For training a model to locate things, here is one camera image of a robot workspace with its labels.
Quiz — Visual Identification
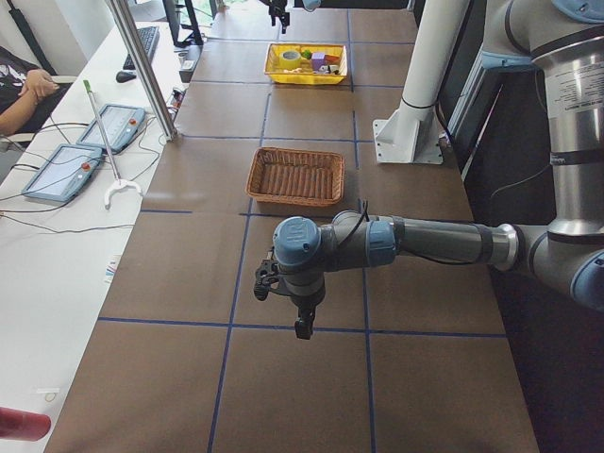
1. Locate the near blue teach pendant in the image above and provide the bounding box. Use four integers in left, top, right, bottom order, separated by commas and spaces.
22, 144, 103, 202

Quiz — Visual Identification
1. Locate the black monitor stand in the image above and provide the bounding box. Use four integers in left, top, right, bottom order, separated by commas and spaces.
162, 0, 204, 48

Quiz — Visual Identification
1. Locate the white reacher grabber stick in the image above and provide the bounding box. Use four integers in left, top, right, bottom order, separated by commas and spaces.
83, 79, 143, 210

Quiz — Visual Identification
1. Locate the far blue teach pendant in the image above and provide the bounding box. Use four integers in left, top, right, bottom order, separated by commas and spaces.
76, 104, 146, 155

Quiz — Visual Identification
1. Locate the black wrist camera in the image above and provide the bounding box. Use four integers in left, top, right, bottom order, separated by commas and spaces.
253, 259, 288, 301

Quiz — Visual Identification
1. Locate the brown wicker basket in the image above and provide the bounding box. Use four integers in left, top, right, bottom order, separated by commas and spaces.
245, 147, 345, 208

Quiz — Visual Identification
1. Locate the toy panda figure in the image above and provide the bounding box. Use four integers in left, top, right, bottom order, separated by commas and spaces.
314, 65, 340, 76

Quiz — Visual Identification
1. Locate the seated person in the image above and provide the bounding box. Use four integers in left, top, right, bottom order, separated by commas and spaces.
1, 47, 70, 136

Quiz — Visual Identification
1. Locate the white mounting pillar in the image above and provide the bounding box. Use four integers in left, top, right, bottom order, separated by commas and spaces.
373, 0, 470, 165

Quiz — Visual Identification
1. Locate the blue teach pendant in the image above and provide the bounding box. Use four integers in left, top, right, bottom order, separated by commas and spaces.
76, 104, 146, 155
22, 144, 103, 202

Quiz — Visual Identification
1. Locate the yellow plastic basket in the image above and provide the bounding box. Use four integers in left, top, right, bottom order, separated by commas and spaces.
264, 42, 348, 85

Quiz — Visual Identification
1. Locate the black computer mouse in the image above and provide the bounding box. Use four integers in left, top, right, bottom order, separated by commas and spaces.
115, 71, 137, 83

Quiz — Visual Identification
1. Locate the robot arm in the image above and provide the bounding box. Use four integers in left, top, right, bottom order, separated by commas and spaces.
261, 0, 322, 34
254, 1, 603, 340

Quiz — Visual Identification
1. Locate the aluminium frame post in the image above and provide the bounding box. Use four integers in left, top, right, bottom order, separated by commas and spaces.
108, 0, 177, 142

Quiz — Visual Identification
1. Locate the purple toy block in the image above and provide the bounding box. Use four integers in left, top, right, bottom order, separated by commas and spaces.
310, 52, 326, 72

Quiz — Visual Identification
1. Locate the red cylinder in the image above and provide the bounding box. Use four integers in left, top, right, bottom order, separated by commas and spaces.
0, 407, 51, 442

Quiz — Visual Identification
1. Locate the black keyboard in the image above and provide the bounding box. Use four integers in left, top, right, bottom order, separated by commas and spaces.
123, 25, 160, 71

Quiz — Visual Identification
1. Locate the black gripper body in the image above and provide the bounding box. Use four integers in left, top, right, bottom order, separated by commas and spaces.
290, 288, 325, 321
266, 0, 289, 19

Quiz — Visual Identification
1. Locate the yellow tape roll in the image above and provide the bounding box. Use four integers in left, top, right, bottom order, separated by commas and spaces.
278, 50, 302, 71

